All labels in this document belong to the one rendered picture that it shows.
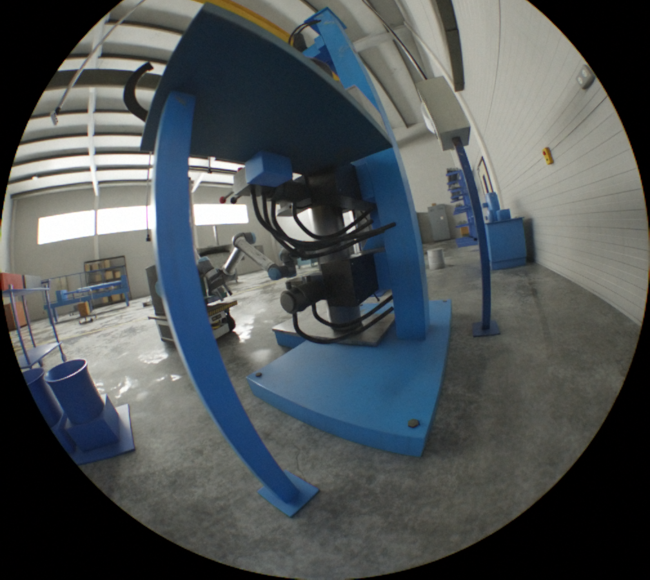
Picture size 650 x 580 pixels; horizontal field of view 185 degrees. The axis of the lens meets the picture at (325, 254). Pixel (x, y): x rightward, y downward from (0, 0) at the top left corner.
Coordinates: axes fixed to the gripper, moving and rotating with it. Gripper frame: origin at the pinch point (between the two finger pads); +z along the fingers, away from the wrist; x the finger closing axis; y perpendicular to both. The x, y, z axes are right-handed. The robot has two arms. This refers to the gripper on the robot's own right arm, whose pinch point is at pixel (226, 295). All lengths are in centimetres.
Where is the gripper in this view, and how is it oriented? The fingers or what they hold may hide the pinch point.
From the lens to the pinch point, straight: 157.8
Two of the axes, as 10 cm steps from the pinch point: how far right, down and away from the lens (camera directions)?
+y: -8.2, 5.6, 1.5
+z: 5.7, 8.2, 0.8
